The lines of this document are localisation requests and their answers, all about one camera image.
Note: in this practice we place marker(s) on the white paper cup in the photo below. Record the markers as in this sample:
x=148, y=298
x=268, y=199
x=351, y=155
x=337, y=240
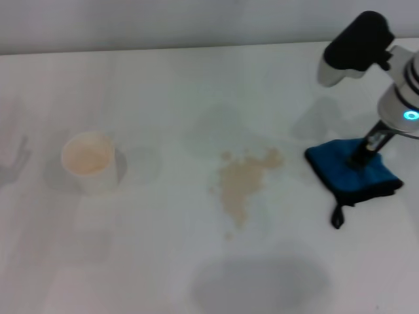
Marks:
x=88, y=157

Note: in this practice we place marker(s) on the brown water stain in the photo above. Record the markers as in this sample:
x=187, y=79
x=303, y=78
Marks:
x=237, y=183

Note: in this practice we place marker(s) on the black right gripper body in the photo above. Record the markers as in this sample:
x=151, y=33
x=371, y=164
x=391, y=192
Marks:
x=368, y=147

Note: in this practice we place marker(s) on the blue rag with black trim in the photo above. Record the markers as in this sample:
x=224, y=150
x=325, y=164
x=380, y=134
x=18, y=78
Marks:
x=330, y=170

